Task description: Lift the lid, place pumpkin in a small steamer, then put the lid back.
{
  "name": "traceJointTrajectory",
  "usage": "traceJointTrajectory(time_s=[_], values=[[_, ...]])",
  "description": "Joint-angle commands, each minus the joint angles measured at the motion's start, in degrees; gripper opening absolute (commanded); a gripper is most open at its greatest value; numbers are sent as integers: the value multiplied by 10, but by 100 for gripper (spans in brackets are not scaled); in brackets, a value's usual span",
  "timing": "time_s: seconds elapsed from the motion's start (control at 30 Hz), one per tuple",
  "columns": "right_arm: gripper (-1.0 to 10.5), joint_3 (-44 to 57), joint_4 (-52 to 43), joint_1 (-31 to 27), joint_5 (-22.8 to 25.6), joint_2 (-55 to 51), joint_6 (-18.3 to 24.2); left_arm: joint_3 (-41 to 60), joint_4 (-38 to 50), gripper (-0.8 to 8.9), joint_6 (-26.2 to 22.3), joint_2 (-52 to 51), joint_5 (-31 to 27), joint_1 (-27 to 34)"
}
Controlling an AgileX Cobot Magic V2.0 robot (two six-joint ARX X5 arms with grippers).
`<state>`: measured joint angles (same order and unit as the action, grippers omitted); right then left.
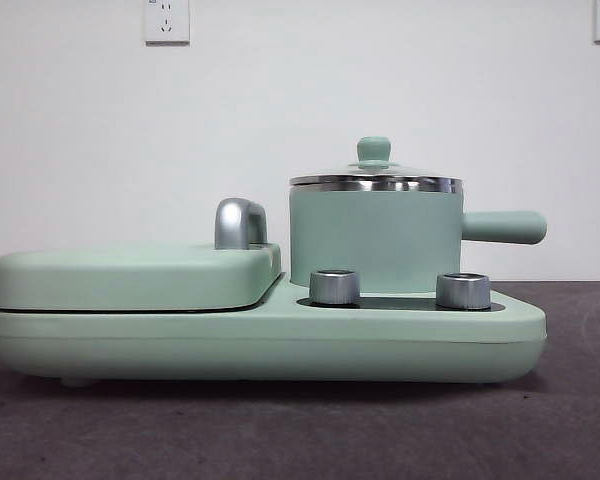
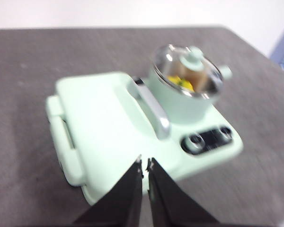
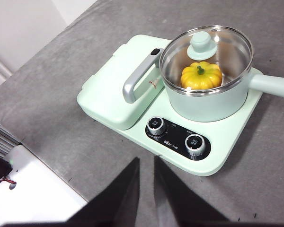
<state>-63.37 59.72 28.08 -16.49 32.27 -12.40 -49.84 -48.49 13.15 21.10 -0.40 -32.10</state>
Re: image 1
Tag glass lid with green knob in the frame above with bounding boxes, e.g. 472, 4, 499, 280
288, 136, 465, 194

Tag silver control knob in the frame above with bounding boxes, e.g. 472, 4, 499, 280
308, 268, 361, 305
435, 272, 491, 308

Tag mint green saucepan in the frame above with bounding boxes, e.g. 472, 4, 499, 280
288, 180, 549, 295

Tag mint green hinged griddle cover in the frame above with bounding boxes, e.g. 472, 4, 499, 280
0, 242, 284, 312

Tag mint green breakfast machine base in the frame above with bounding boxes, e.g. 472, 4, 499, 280
0, 273, 549, 389

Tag silver cover handle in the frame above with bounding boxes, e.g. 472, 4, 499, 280
214, 198, 269, 250

